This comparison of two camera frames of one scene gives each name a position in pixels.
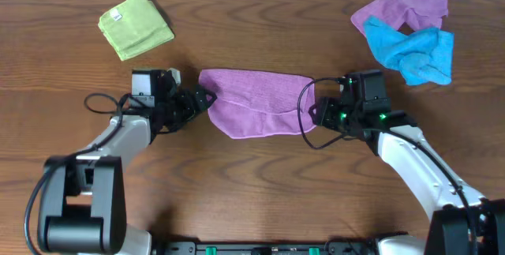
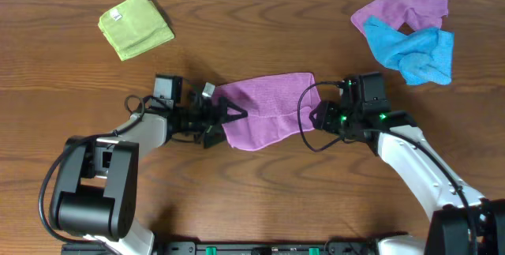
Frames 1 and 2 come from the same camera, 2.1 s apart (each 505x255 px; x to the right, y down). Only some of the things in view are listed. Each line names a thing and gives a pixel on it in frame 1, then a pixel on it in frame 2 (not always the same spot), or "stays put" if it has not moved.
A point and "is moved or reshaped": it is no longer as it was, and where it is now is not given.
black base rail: [331, 248] stays put
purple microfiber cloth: [252, 103] is moved or reshaped
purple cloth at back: [420, 10] stays put
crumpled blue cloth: [423, 58] stays put
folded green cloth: [136, 27] stays put
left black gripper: [189, 103] → [213, 117]
